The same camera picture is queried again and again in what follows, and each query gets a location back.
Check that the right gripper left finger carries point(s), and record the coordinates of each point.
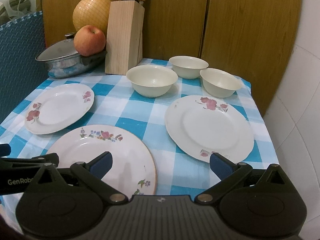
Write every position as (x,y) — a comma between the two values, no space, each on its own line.
(90,174)

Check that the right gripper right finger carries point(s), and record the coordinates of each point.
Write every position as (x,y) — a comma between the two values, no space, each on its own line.
(232,176)

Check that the plate with colourful flower rim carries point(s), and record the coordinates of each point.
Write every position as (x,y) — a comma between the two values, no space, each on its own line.
(133,170)

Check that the large plate red flowers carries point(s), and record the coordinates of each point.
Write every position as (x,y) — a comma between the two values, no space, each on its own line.
(202,125)

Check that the small plate red flowers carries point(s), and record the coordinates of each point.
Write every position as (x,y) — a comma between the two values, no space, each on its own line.
(58,108)

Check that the large cream bowl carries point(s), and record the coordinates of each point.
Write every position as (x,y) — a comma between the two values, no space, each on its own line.
(151,81)

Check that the blue white checkered tablecloth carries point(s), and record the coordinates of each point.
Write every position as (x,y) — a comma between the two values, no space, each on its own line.
(117,104)

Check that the steel pot with lid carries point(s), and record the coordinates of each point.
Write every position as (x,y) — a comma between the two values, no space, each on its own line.
(61,60)

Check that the wooden knife block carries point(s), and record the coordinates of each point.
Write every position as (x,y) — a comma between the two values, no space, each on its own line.
(124,37)

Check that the red apple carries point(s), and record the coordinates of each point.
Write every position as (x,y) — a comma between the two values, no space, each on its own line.
(89,40)

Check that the blue foam mat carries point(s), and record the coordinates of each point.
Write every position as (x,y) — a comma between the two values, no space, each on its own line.
(21,41)

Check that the wooden cabinet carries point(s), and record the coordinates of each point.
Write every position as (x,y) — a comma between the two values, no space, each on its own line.
(252,39)

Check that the yellow pomelo in net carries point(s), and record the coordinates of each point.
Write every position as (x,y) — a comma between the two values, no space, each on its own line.
(92,12)

